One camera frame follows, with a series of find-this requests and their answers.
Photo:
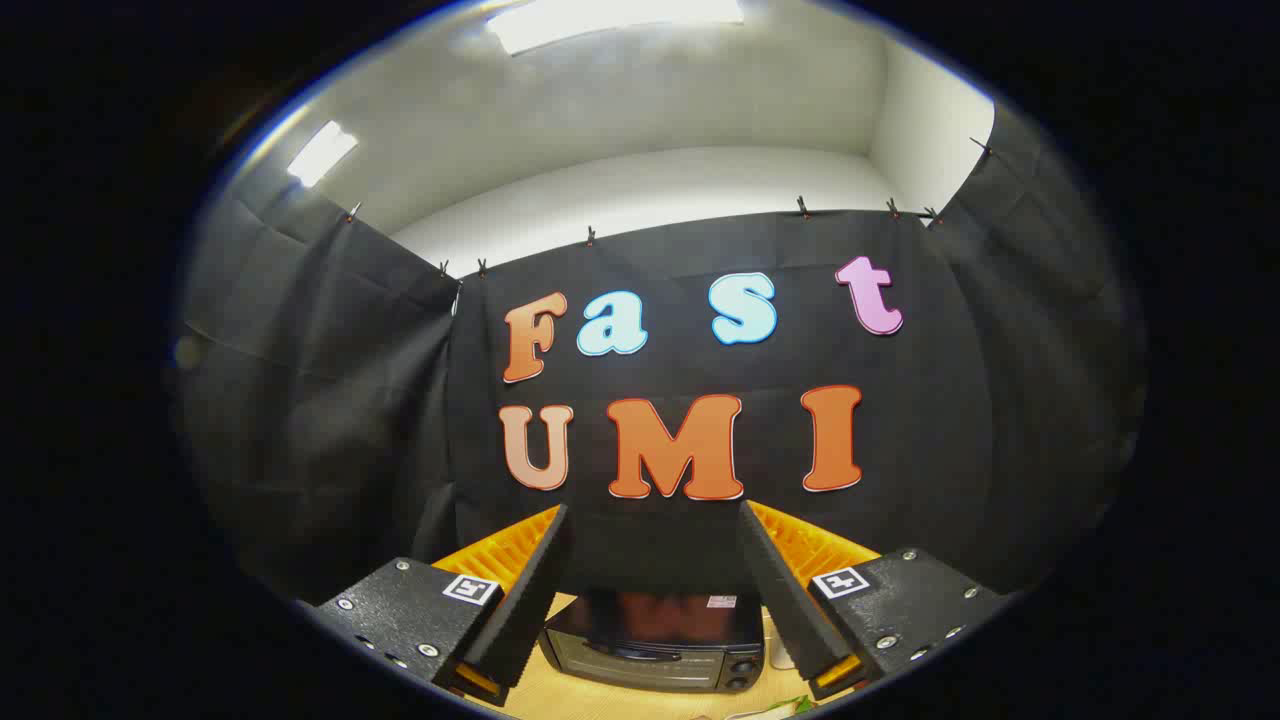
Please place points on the small ceiling light panel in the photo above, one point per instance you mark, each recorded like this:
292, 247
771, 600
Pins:
322, 153

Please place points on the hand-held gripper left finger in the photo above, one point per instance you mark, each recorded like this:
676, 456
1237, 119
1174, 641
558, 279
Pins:
530, 600

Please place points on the black toaster oven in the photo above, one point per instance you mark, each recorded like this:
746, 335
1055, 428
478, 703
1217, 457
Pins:
650, 660

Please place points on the large ceiling light panel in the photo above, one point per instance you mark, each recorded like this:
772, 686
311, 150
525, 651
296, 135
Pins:
620, 20

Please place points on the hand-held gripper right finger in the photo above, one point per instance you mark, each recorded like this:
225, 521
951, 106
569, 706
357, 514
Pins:
785, 600

